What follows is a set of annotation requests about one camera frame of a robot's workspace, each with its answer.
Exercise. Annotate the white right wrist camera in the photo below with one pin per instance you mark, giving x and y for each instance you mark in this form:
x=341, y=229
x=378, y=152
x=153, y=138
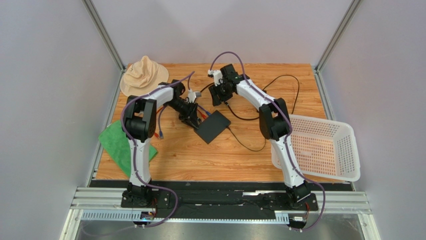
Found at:
x=216, y=75

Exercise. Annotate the black network switch box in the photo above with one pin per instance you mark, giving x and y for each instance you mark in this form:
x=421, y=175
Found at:
x=212, y=126

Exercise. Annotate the green microfiber cloth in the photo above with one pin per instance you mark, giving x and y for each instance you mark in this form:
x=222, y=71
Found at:
x=116, y=144

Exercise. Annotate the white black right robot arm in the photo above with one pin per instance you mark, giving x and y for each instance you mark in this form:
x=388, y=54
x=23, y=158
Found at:
x=274, y=124

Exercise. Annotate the aluminium front frame rail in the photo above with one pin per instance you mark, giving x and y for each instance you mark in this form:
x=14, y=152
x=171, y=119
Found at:
x=96, y=209

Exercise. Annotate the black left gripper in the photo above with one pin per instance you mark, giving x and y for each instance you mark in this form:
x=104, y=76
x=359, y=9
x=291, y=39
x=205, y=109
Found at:
x=191, y=115

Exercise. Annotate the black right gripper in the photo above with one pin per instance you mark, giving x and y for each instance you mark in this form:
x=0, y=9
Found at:
x=217, y=94

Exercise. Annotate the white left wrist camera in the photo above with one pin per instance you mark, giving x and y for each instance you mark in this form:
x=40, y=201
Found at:
x=193, y=95

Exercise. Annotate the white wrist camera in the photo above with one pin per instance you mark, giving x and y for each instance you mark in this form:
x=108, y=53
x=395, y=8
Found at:
x=216, y=75
x=193, y=95

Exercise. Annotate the beige bucket hat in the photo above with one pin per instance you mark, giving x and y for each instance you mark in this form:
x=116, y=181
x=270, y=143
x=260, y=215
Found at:
x=142, y=76

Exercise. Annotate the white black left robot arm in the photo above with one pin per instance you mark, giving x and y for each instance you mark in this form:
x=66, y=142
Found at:
x=139, y=122

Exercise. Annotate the white plastic mesh basket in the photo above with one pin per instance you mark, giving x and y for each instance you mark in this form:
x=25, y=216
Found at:
x=325, y=148

